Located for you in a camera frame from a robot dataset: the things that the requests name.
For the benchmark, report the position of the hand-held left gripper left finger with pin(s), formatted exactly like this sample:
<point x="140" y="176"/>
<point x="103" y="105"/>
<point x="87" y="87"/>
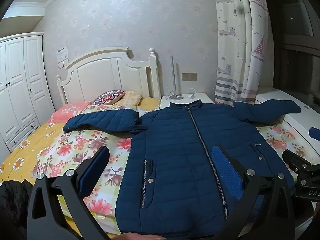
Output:
<point x="96" y="162"/>

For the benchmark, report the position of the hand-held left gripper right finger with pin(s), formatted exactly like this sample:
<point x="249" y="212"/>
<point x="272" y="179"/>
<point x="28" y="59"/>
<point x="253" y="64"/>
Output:
<point x="226" y="170"/>

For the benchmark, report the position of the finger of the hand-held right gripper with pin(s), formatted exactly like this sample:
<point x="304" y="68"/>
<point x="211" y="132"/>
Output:
<point x="296" y="162"/>
<point x="315" y="133"/>

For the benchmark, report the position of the navy blue puffer jacket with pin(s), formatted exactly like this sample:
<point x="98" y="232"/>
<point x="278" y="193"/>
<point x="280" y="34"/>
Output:
<point x="175" y="142"/>

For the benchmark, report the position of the pink floral checked quilt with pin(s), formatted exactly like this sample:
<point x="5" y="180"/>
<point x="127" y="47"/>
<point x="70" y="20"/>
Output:
<point x="82" y="142"/>

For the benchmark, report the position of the pink floral cloth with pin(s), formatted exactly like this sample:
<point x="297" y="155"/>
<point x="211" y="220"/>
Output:
<point x="65" y="112"/>

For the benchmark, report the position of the round patterned cushion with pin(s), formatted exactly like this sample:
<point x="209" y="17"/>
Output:
<point x="108" y="97"/>

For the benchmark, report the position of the orange speckled pillow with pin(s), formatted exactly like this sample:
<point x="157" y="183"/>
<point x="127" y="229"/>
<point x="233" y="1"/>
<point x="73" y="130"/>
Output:
<point x="130" y="98"/>

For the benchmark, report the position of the yellow daisy bedsheet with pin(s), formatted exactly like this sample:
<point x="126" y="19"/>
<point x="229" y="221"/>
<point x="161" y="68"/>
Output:
<point x="22" y="152"/>

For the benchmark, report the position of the white nightstand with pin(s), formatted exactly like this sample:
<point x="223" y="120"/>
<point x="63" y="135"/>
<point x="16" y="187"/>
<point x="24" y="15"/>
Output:
<point x="202" y="98"/>

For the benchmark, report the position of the yellow daisy pillow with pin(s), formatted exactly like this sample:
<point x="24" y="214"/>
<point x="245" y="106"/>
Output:
<point x="150" y="103"/>

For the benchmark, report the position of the cream wooden headboard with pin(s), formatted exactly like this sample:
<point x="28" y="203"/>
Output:
<point x="100" y="77"/>

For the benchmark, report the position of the dark fuzzy cloth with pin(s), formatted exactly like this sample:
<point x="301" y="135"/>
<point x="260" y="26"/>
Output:
<point x="12" y="205"/>

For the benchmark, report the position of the white pole desk lamp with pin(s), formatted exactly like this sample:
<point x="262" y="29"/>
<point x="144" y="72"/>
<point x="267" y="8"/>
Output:
<point x="172" y="80"/>

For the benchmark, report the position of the dark framed window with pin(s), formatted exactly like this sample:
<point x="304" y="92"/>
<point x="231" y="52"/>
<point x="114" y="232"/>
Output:
<point x="295" y="30"/>

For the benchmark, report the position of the white wardrobe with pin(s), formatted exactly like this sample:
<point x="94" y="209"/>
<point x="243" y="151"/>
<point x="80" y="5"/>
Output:
<point x="20" y="87"/>

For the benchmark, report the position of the sailboat print curtain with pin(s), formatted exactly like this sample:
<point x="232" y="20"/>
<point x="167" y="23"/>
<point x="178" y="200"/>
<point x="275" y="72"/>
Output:
<point x="240" y="42"/>

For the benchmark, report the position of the brown wall switch panel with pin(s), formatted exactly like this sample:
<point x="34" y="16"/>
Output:
<point x="189" y="76"/>

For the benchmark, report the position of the wall paper notices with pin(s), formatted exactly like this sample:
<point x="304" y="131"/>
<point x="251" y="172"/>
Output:
<point x="62" y="55"/>

